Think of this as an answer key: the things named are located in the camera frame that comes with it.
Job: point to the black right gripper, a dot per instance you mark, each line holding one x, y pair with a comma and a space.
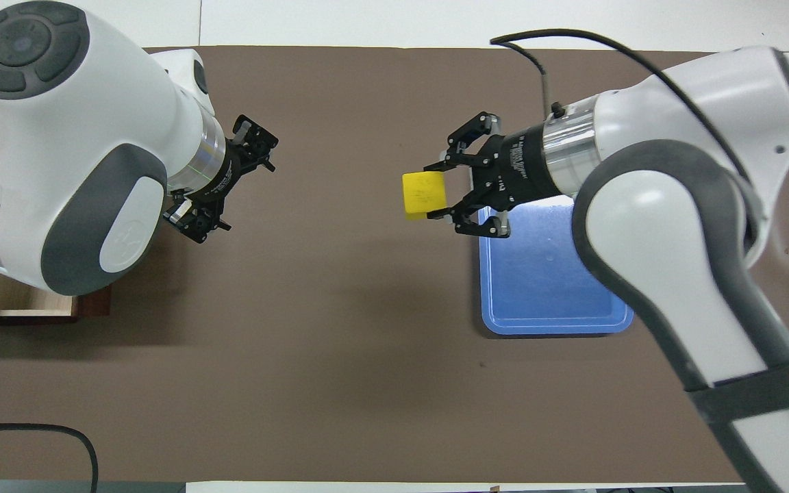
511, 168

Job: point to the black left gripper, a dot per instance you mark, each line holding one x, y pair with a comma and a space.
220, 174

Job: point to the yellow cube block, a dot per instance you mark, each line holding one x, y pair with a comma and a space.
424, 195

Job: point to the dark wooden drawer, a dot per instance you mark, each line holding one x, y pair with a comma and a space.
31, 301

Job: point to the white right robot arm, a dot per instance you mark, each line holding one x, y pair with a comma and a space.
682, 226

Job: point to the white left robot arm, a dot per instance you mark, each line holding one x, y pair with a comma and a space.
79, 137

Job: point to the blue plastic tray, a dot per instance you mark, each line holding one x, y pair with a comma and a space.
538, 287

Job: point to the brown table mat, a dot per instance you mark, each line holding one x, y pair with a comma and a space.
340, 342

